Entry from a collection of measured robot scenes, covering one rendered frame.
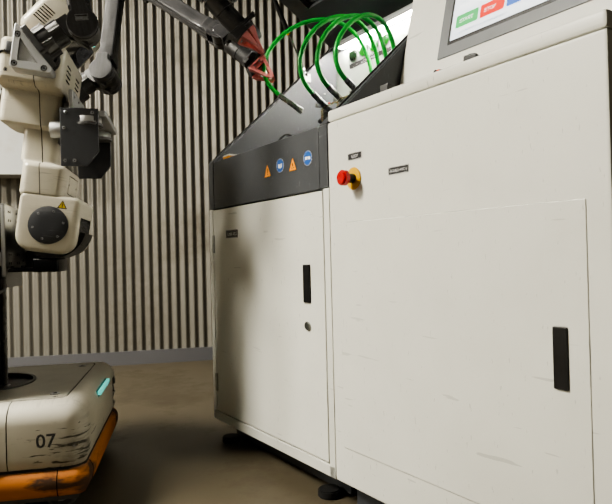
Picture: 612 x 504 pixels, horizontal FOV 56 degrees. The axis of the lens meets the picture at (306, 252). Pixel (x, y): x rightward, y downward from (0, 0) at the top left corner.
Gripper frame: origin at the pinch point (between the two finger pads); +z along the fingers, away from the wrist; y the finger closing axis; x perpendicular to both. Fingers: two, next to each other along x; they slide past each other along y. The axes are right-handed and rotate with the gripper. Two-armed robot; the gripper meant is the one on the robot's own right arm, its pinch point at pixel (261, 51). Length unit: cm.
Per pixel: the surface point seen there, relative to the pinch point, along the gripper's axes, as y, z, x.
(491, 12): 28, 33, -46
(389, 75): 13.6, 28.9, -19.0
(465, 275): -30, 59, -65
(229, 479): -94, 76, 4
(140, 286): -71, 32, 204
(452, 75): -3, 32, -64
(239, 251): -43, 37, 22
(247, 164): -22.3, 19.6, 15.2
